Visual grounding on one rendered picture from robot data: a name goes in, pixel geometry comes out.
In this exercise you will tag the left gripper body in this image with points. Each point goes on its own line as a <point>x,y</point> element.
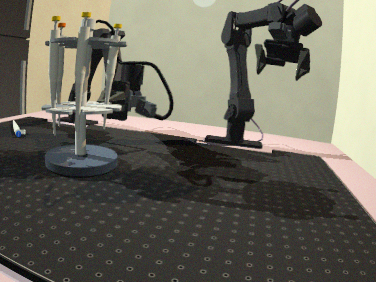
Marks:
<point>281,51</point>

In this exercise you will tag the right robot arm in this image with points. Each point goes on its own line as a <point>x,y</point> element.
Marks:
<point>134,75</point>

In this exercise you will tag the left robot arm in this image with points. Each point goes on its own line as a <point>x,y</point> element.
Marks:
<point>240,104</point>

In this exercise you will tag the white pipette with yellow button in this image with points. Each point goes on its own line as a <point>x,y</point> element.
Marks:
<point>80,66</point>
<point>53,67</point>

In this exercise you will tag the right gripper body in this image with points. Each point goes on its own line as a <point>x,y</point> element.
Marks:
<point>130,99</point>

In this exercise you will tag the white pipette with blue push button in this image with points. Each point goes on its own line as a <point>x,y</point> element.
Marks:
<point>17,130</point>

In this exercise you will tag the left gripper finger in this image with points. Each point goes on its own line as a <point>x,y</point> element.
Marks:
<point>260,57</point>
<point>304,60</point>

